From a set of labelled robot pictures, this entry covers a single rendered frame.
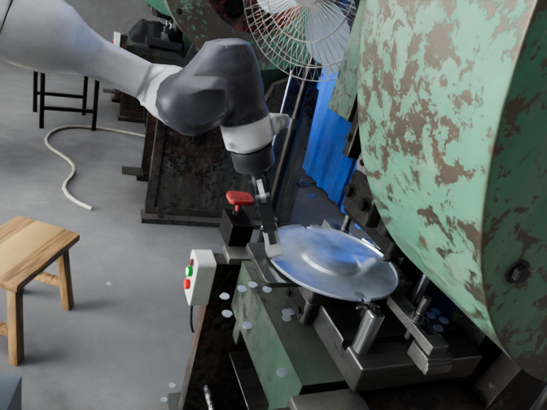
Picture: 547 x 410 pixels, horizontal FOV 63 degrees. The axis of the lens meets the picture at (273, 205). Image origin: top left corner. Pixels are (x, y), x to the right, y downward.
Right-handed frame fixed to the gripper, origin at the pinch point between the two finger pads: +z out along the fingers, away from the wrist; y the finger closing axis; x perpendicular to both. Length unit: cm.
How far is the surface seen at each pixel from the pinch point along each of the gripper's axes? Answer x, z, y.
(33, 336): -88, 50, -53
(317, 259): 8.4, 7.3, -0.4
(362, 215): 18.4, -1.3, 1.0
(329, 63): 34, -14, -79
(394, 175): 12.1, -28.0, 37.6
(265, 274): -2.8, 3.4, 5.9
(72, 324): -78, 54, -60
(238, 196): -5.7, 4.1, -31.4
